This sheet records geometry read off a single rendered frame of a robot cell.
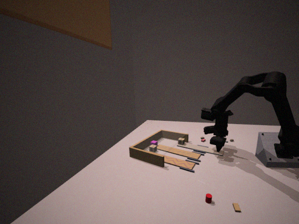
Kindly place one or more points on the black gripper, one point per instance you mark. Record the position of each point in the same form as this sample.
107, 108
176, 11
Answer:
221, 132

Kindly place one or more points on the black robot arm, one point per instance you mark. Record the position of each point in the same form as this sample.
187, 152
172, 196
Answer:
273, 90

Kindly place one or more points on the tan labelled cube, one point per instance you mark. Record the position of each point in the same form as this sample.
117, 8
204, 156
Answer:
182, 142

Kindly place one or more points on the red cylinder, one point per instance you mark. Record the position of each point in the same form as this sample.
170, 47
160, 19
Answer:
208, 198

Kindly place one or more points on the tan flat rectangular block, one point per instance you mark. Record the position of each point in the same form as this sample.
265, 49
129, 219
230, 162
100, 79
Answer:
236, 207

